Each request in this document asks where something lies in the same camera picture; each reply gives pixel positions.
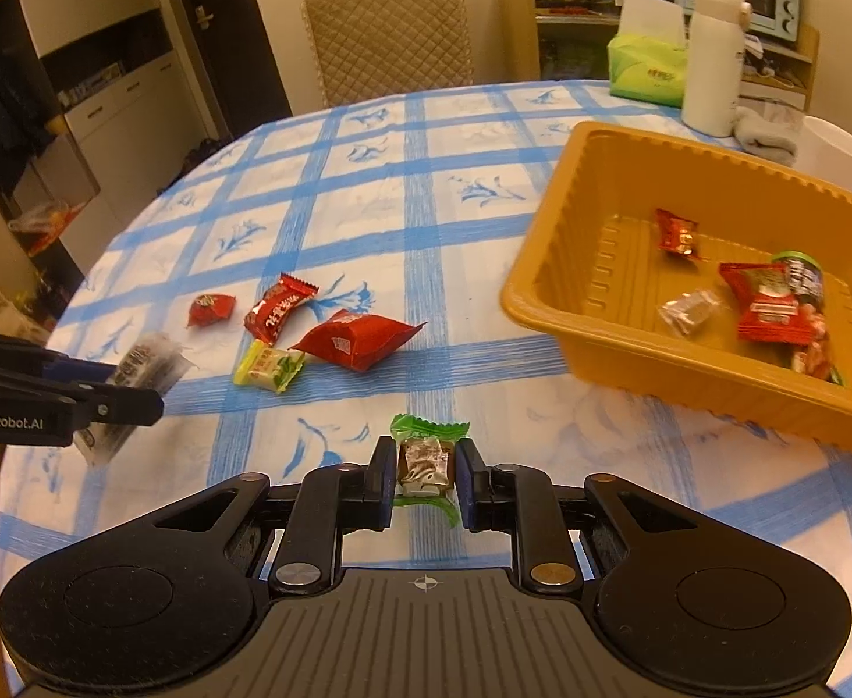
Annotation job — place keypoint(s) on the dark wooden door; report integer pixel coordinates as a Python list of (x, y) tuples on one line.
[(229, 36)]

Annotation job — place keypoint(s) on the small red candy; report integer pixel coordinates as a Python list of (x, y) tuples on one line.
[(211, 310)]

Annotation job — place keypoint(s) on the green tissue pack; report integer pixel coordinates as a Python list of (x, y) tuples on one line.
[(644, 73)]

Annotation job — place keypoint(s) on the long green black snack packet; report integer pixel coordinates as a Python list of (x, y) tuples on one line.
[(804, 280)]

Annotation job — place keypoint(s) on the red candy dark ends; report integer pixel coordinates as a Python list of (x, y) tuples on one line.
[(677, 233)]

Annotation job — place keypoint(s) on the large red snack packet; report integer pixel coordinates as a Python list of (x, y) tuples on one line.
[(357, 338)]

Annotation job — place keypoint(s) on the green brown candy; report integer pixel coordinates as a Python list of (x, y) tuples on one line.
[(426, 462)]

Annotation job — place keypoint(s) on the grey cloth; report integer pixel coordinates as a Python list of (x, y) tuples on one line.
[(768, 134)]

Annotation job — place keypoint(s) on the yellow green candy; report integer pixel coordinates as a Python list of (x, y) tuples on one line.
[(269, 367)]

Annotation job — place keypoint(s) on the wooden shelf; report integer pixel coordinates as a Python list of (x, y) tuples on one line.
[(520, 29)]

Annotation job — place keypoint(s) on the red candy white print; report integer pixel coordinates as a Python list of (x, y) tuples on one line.
[(280, 307)]

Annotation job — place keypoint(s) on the orange plastic tray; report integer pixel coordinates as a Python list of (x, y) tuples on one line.
[(550, 276)]

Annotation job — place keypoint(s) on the clear plastic bag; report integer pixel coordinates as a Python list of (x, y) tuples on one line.
[(44, 225)]

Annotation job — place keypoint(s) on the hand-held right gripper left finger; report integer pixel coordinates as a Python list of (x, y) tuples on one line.
[(379, 480)]

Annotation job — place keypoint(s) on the white cup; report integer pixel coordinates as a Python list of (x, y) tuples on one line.
[(833, 156)]

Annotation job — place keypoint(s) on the white thermos bottle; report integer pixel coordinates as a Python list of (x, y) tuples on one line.
[(713, 65)]

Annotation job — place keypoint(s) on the white cabinet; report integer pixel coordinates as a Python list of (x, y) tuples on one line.
[(120, 109)]

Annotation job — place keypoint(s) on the square red snack packet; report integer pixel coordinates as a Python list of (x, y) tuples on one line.
[(764, 305)]

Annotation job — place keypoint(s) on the clear brown candy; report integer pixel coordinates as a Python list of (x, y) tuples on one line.
[(688, 311)]

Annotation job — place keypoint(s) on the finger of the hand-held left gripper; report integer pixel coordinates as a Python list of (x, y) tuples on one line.
[(128, 407), (77, 371)]

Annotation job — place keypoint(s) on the quilted beige chair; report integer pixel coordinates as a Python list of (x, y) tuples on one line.
[(389, 36)]

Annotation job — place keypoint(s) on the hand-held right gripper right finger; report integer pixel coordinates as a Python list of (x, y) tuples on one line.
[(473, 483)]

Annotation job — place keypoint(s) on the clear dark snack packet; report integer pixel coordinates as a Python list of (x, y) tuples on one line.
[(142, 367)]

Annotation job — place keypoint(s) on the blue checked tablecloth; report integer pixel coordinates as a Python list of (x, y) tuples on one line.
[(368, 218)]

